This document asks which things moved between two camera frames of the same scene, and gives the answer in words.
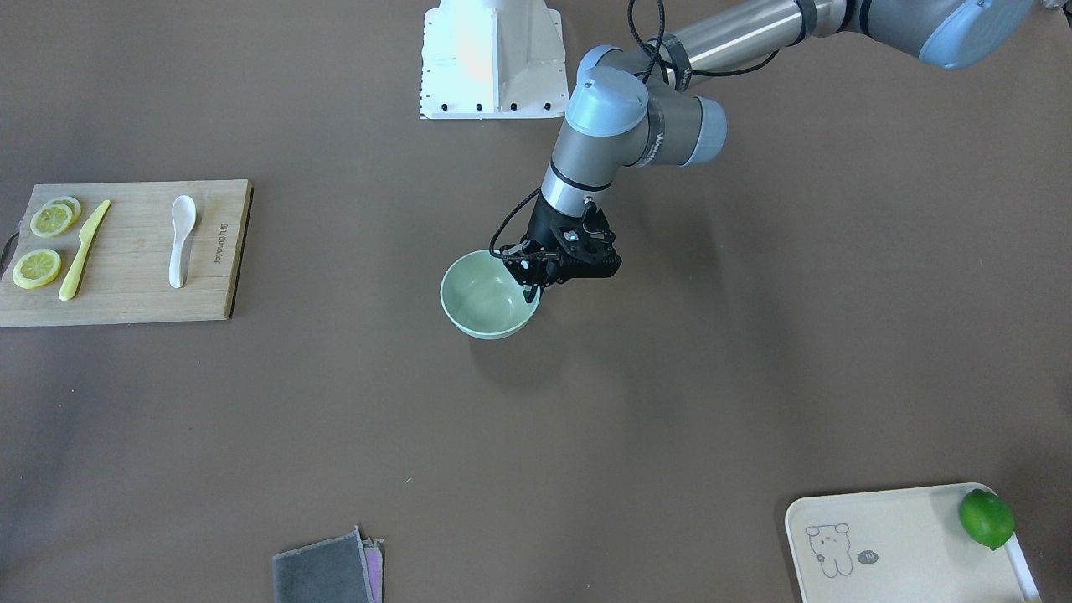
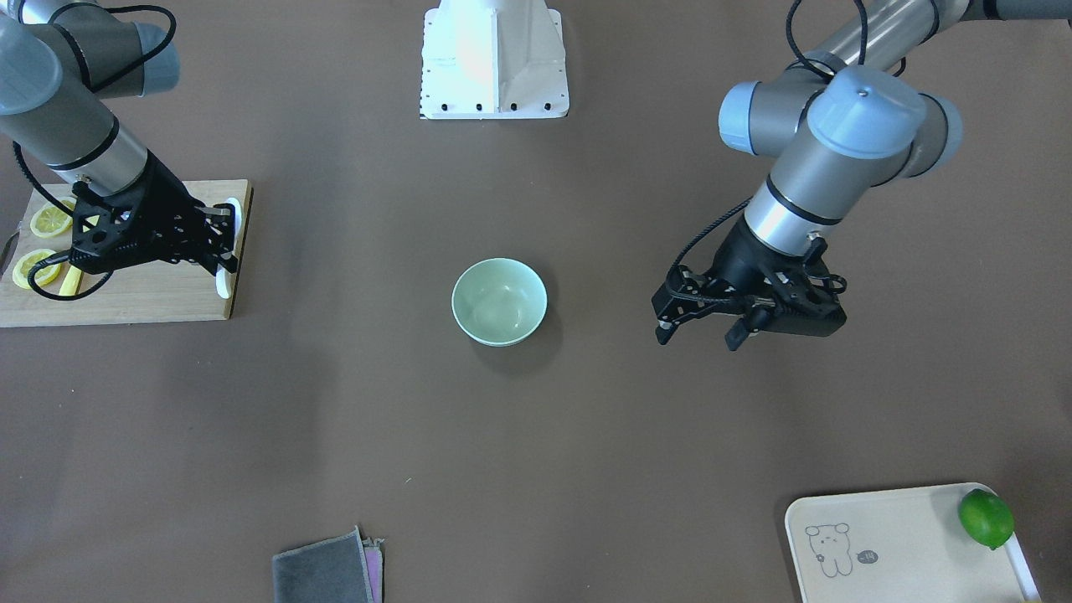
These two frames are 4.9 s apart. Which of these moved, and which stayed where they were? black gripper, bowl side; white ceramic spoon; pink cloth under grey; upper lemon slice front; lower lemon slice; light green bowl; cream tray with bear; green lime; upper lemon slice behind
Moved: black gripper, bowl side; light green bowl; white ceramic spoon
Stayed: pink cloth under grey; green lime; upper lemon slice front; upper lemon slice behind; lower lemon slice; cream tray with bear
